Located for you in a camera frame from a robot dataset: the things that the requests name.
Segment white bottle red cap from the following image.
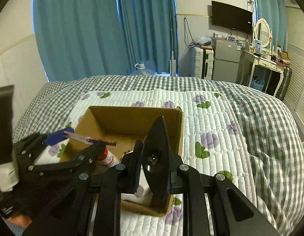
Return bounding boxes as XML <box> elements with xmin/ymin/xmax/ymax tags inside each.
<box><xmin>96</xmin><ymin>148</ymin><xmax>120</xmax><ymax>168</ymax></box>

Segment red patterned card box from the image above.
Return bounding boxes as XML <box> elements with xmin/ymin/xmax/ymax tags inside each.
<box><xmin>63</xmin><ymin>131</ymin><xmax>117</xmax><ymax>146</ymax></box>

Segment white power adapter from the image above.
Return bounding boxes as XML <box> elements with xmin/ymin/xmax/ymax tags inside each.
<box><xmin>121</xmin><ymin>167</ymin><xmax>153</xmax><ymax>207</ymax></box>

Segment black tv remote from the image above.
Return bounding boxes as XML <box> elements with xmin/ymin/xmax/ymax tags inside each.
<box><xmin>142</xmin><ymin>116</ymin><xmax>171</xmax><ymax>200</ymax></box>

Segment person hand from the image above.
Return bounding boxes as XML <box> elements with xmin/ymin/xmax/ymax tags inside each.
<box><xmin>6</xmin><ymin>214</ymin><xmax>32</xmax><ymax>229</ymax></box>

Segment brown cardboard box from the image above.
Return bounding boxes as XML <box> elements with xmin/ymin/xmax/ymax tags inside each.
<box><xmin>74</xmin><ymin>106</ymin><xmax>184</xmax><ymax>217</ymax></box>

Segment white floral quilted mat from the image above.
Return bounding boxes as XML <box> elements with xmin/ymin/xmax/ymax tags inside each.
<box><xmin>33</xmin><ymin>88</ymin><xmax>257</xmax><ymax>236</ymax></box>

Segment clear water jug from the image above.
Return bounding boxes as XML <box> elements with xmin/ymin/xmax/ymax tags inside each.
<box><xmin>129</xmin><ymin>60</ymin><xmax>156</xmax><ymax>76</ymax></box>

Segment white mop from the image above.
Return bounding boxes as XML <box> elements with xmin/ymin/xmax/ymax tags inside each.
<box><xmin>169</xmin><ymin>12</ymin><xmax>177</xmax><ymax>77</ymax></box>

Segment grey checkered bedspread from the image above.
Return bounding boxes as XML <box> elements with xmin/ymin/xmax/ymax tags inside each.
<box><xmin>13</xmin><ymin>76</ymin><xmax>304</xmax><ymax>235</ymax></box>

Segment teal window curtain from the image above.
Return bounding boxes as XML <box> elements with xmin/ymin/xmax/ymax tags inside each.
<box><xmin>33</xmin><ymin>0</ymin><xmax>178</xmax><ymax>82</ymax></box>

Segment white suitcase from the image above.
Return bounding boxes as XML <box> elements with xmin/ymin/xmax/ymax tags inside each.
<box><xmin>191</xmin><ymin>46</ymin><xmax>214</xmax><ymax>80</ymax></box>

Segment silver small refrigerator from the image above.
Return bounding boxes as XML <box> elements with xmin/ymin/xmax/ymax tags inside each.
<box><xmin>212</xmin><ymin>38</ymin><xmax>242</xmax><ymax>83</ymax></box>

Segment white dressing table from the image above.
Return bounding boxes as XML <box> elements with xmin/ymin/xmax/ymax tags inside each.
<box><xmin>236</xmin><ymin>50</ymin><xmax>286</xmax><ymax>97</ymax></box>

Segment dark striped suitcase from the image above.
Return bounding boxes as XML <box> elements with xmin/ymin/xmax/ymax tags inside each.
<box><xmin>275</xmin><ymin>67</ymin><xmax>292</xmax><ymax>101</ymax></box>

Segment white louvred wardrobe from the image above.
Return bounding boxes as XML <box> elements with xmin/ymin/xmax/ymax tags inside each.
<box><xmin>285</xmin><ymin>6</ymin><xmax>304</xmax><ymax>124</ymax></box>

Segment white oval mirror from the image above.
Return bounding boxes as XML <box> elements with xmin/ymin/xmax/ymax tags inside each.
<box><xmin>253</xmin><ymin>18</ymin><xmax>272</xmax><ymax>48</ymax></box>

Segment teal side curtain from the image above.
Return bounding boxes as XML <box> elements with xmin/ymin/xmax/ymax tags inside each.
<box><xmin>256</xmin><ymin>0</ymin><xmax>288</xmax><ymax>51</ymax></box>

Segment black phone on mount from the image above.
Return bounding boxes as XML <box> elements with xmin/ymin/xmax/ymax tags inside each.
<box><xmin>0</xmin><ymin>85</ymin><xmax>14</xmax><ymax>165</ymax></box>

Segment hanging black cables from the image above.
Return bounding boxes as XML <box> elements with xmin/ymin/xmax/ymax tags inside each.
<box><xmin>182</xmin><ymin>17</ymin><xmax>198</xmax><ymax>50</ymax></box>

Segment black wall television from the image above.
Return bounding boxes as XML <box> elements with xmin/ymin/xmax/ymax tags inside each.
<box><xmin>211</xmin><ymin>1</ymin><xmax>253</xmax><ymax>35</ymax></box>

